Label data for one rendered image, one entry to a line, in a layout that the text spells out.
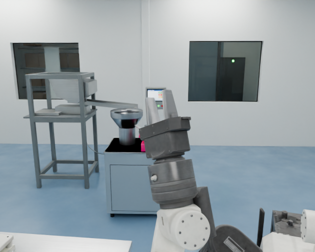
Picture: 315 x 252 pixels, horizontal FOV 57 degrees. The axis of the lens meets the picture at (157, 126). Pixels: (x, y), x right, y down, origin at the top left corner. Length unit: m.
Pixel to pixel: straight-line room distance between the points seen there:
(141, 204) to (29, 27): 4.11
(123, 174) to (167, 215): 2.57
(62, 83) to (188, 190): 3.42
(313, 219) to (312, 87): 5.58
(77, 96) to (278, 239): 3.31
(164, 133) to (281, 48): 5.45
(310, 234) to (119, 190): 2.64
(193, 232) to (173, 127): 0.18
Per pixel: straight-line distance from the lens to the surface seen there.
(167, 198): 0.54
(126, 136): 3.20
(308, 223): 0.68
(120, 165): 3.07
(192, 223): 0.53
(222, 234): 0.74
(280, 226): 0.85
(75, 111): 3.98
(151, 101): 0.61
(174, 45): 5.56
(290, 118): 6.15
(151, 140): 0.57
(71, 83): 3.83
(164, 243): 0.62
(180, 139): 0.54
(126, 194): 3.19
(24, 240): 1.55
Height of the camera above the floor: 1.71
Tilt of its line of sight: 13 degrees down
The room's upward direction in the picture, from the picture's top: straight up
